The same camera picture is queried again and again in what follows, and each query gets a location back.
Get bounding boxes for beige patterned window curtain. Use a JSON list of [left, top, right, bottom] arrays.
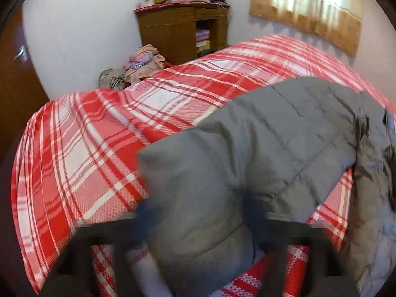
[[249, 0, 363, 58]]

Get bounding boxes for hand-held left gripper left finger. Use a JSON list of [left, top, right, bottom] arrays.
[[40, 199, 161, 297]]

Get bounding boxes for grey patterned cloth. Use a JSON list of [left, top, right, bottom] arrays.
[[98, 68, 127, 92]]

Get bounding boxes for folded towels in desk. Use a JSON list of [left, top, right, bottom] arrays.
[[196, 29, 211, 58]]

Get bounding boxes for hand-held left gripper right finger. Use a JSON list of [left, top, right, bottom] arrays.
[[243, 192, 361, 297]]

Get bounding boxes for brown wooden desk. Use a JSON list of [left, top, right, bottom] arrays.
[[134, 3, 231, 66]]

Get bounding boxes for pile of pink clothes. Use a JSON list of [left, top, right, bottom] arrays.
[[124, 44, 168, 85]]

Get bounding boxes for brown wooden door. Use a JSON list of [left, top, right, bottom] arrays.
[[0, 6, 50, 161]]

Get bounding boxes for red plaid bed sheet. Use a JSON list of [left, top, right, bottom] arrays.
[[11, 34, 396, 297]]

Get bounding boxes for grey puffer jacket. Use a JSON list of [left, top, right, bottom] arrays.
[[138, 77, 396, 297]]

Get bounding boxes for silver door handle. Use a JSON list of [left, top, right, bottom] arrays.
[[13, 46, 29, 62]]

